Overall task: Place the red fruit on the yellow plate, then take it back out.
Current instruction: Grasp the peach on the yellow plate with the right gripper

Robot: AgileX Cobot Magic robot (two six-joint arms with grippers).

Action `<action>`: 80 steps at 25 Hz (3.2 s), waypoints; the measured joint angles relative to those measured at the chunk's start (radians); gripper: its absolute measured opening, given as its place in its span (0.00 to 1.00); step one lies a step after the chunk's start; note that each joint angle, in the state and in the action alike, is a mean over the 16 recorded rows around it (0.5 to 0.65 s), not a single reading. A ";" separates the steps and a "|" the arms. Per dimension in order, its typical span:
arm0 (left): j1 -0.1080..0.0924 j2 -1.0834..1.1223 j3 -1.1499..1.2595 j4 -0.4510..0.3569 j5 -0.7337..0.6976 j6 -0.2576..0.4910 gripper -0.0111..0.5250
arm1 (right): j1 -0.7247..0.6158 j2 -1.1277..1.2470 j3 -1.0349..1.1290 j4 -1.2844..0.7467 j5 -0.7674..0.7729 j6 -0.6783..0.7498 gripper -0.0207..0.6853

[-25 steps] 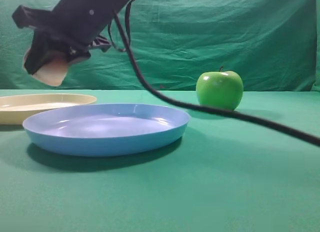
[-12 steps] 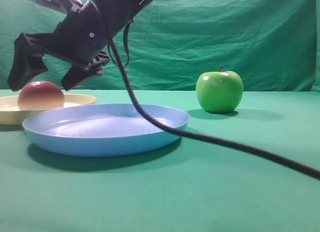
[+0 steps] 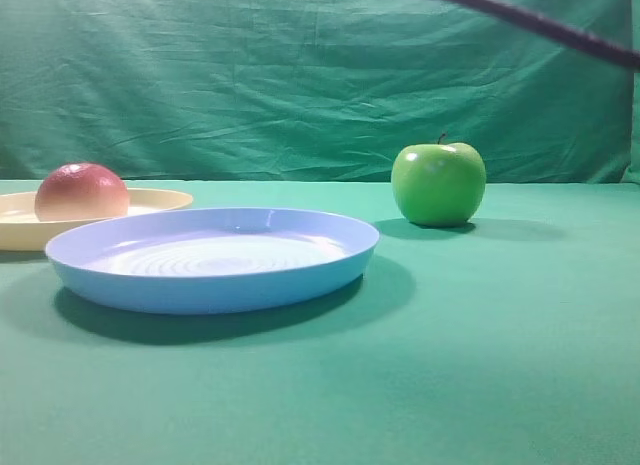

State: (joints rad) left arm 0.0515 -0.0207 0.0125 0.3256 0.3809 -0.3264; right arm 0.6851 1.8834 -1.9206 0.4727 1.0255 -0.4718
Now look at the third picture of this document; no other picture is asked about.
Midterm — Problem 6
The round red-yellow bread bun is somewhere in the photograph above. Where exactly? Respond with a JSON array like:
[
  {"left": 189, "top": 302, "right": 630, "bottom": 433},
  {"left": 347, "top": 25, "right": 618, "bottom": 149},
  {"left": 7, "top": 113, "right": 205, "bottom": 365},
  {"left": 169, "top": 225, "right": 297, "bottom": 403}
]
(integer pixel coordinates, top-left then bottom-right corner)
[{"left": 34, "top": 162, "right": 130, "bottom": 221}]

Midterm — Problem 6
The blue plastic plate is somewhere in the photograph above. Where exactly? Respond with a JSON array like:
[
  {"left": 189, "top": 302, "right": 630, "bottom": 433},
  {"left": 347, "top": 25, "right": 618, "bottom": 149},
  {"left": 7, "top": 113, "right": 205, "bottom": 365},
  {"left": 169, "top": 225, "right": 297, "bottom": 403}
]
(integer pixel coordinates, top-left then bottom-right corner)
[{"left": 45, "top": 207, "right": 380, "bottom": 315}]

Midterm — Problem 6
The green apple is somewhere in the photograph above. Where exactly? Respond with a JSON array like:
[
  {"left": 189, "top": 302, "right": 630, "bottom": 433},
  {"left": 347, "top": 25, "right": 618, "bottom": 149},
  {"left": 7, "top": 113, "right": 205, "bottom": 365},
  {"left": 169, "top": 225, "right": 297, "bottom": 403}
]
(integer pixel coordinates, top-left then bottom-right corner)
[{"left": 391, "top": 141, "right": 487, "bottom": 228}]

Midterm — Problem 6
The green backdrop cloth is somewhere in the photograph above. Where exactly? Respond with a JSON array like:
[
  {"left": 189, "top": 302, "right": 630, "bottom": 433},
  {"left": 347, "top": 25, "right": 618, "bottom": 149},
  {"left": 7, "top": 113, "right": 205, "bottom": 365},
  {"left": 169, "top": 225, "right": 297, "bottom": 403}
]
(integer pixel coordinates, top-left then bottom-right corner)
[{"left": 1, "top": 0, "right": 639, "bottom": 183}]

